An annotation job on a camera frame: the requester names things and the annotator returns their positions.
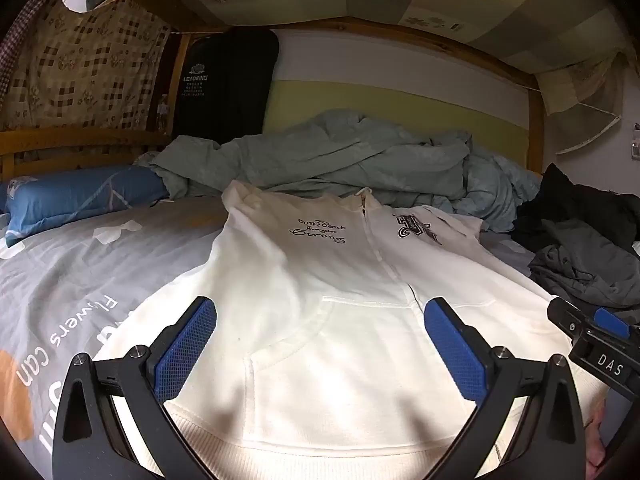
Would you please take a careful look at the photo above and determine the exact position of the person's right hand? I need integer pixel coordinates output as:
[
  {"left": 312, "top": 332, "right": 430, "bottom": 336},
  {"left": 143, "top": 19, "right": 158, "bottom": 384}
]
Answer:
[{"left": 582, "top": 400, "right": 608, "bottom": 480}]

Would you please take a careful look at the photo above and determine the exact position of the blue pillow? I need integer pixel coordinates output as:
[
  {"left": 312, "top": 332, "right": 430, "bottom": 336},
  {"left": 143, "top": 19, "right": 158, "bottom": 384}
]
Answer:
[{"left": 0, "top": 165, "right": 171, "bottom": 236}]

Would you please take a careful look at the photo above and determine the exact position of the dark grey jacket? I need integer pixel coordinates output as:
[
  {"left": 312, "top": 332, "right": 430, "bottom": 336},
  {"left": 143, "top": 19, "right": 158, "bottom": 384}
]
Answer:
[{"left": 529, "top": 217, "right": 640, "bottom": 326}]

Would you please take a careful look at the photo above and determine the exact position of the black hanging garment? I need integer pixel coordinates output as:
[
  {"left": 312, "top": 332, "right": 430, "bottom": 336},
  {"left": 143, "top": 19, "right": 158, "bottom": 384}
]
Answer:
[{"left": 172, "top": 27, "right": 280, "bottom": 141}]

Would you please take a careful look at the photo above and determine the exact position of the teal duvet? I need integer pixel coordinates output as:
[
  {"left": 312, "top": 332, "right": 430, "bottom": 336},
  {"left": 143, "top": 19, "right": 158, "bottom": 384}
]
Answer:
[{"left": 150, "top": 109, "right": 543, "bottom": 233}]

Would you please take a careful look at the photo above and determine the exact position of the red checked cloth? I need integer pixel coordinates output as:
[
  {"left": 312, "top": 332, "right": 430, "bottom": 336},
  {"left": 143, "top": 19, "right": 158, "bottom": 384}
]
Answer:
[{"left": 0, "top": 0, "right": 76, "bottom": 106}]

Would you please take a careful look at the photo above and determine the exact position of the rattan wooden headboard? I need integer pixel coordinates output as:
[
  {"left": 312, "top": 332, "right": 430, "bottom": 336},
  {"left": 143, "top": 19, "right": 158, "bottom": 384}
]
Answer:
[{"left": 0, "top": 0, "right": 173, "bottom": 133}]

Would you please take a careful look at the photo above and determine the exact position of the wooden bed frame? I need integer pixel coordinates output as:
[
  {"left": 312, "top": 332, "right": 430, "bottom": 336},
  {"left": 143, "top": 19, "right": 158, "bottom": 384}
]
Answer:
[{"left": 0, "top": 0, "right": 546, "bottom": 186}]

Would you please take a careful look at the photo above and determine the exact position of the white zip hoodie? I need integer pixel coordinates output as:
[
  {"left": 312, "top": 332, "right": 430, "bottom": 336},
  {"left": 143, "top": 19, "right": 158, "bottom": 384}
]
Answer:
[{"left": 95, "top": 180, "right": 608, "bottom": 480}]

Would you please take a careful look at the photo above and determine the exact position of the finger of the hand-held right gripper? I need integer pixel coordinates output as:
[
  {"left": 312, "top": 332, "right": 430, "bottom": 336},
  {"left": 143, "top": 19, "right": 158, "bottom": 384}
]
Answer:
[
  {"left": 594, "top": 307, "right": 632, "bottom": 340},
  {"left": 547, "top": 297, "right": 595, "bottom": 347}
]

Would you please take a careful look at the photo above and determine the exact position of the grey printed bed sheet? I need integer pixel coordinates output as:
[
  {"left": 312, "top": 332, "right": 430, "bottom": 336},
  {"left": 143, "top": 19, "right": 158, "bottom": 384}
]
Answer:
[{"left": 0, "top": 195, "right": 640, "bottom": 480}]

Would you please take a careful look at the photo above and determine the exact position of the sheer white curtain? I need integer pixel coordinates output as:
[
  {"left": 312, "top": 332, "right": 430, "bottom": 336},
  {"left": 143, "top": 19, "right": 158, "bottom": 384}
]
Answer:
[{"left": 530, "top": 50, "right": 626, "bottom": 156}]

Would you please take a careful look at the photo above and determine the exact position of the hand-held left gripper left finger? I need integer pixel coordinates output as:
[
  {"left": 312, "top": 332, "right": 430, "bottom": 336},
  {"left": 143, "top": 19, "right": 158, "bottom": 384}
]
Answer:
[{"left": 51, "top": 296, "right": 218, "bottom": 480}]

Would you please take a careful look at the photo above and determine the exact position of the white and green wall pad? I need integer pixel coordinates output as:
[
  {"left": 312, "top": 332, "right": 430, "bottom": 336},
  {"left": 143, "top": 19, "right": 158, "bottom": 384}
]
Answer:
[{"left": 262, "top": 27, "right": 533, "bottom": 171}]

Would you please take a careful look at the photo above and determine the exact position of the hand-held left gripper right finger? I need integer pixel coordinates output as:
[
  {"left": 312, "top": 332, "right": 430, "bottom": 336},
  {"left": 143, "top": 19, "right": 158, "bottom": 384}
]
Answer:
[{"left": 424, "top": 297, "right": 586, "bottom": 480}]

